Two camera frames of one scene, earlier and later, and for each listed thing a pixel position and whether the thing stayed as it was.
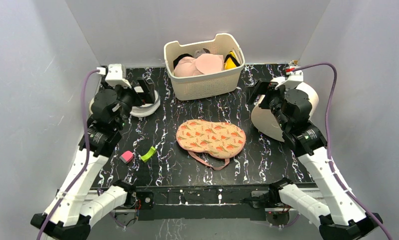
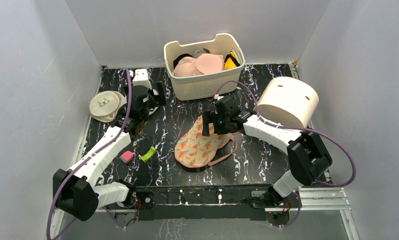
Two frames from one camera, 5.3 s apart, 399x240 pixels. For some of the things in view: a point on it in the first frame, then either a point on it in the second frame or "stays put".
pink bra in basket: (206, 63) stays put
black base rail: (202, 203) stays put
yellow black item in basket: (230, 61) stays put
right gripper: (261, 94) -> (211, 117)
